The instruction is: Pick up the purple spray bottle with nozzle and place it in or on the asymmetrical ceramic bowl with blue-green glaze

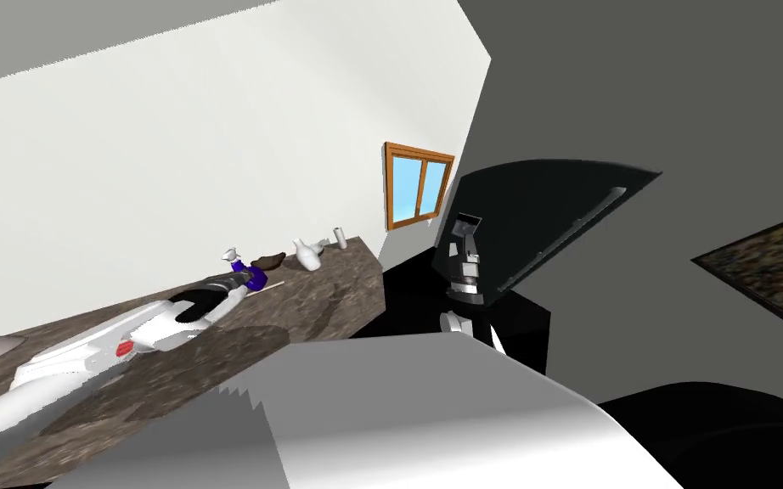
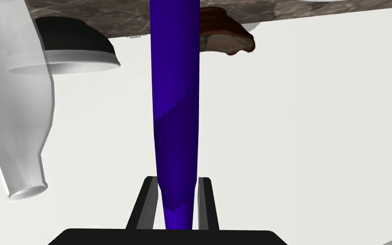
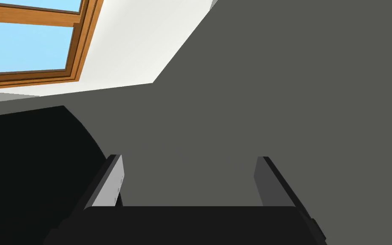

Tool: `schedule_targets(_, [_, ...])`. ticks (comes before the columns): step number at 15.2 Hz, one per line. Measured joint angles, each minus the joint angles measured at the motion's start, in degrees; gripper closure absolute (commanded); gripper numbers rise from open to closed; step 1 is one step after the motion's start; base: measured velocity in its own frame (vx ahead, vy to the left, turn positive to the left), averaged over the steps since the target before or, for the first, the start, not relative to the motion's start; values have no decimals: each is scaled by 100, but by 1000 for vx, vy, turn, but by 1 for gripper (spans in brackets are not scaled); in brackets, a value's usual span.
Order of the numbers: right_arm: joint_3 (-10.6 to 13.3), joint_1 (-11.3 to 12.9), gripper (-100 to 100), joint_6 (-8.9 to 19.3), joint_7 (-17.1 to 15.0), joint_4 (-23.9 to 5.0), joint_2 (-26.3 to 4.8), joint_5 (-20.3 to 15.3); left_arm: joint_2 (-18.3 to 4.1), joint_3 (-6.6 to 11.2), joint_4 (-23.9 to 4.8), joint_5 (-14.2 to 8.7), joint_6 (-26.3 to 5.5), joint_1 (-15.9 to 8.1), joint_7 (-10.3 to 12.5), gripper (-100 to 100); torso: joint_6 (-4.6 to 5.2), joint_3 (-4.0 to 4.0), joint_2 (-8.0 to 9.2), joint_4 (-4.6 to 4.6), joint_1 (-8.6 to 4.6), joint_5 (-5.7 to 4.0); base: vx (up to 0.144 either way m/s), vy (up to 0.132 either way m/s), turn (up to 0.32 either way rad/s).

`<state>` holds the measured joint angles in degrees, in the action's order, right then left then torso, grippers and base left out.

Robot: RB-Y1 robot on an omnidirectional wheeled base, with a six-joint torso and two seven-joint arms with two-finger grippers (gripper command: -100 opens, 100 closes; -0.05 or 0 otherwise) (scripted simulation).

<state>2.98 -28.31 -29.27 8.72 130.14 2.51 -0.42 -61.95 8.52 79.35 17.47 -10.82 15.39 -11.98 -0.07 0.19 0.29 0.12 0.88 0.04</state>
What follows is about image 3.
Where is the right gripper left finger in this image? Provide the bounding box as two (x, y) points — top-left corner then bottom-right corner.
(84, 154), (125, 209)

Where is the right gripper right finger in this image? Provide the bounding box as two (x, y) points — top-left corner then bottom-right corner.
(253, 156), (297, 208)

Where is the black appliance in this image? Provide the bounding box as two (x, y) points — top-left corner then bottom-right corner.
(0, 105), (108, 245)

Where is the wooden framed window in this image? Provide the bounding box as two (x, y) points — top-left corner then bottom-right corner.
(0, 0), (104, 91)

